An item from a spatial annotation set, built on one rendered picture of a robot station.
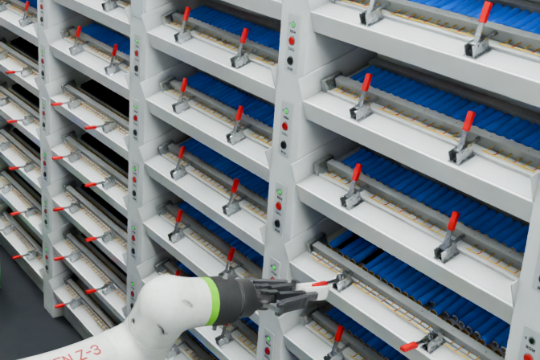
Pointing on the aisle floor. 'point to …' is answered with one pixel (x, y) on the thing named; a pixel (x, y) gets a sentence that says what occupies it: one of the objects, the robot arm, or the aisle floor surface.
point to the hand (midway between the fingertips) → (311, 291)
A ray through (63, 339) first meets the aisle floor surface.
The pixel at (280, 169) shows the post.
